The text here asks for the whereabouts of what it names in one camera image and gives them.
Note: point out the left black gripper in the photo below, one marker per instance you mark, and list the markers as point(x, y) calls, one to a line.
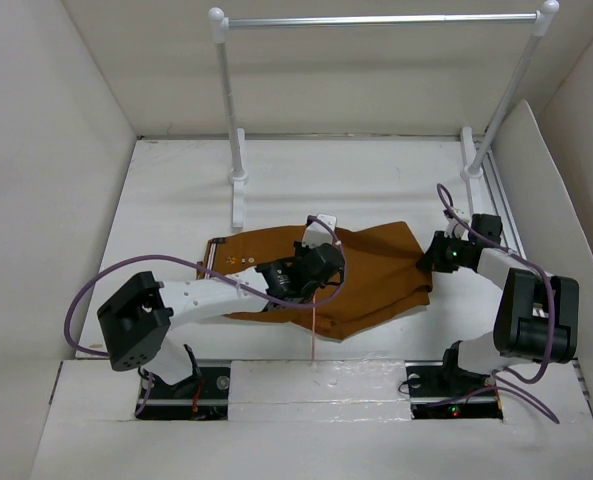
point(300, 249)

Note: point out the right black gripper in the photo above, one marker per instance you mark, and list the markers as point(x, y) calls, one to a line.
point(432, 258)

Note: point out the pink wire hanger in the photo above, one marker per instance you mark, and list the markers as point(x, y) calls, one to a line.
point(313, 334)

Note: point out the brown trousers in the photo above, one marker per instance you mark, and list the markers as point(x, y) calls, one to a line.
point(383, 279)

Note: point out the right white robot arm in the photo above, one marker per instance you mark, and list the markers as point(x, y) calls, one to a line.
point(537, 319)

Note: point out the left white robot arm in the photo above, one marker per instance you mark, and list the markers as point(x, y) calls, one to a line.
point(136, 319)

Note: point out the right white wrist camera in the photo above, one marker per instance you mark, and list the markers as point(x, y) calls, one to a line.
point(454, 228)

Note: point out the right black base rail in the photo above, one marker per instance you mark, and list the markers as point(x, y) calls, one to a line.
point(435, 394)

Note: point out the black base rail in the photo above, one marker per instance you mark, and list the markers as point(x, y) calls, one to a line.
point(435, 394)
point(204, 398)

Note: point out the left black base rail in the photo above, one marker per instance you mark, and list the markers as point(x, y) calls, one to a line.
point(204, 398)

